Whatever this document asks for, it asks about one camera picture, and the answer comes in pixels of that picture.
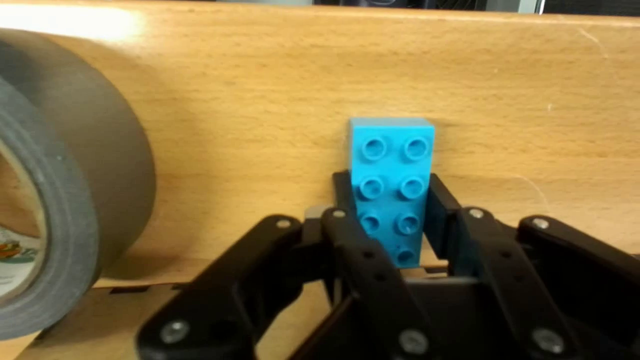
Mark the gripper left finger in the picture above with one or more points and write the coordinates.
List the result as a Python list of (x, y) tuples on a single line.
[(360, 280)]

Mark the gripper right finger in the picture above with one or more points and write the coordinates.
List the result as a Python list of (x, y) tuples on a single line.
[(505, 270)]

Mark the blue toy building brick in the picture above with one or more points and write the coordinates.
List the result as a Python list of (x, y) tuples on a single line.
[(392, 190)]

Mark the roll of grey duct tape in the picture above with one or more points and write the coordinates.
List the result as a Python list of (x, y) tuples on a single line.
[(65, 180)]

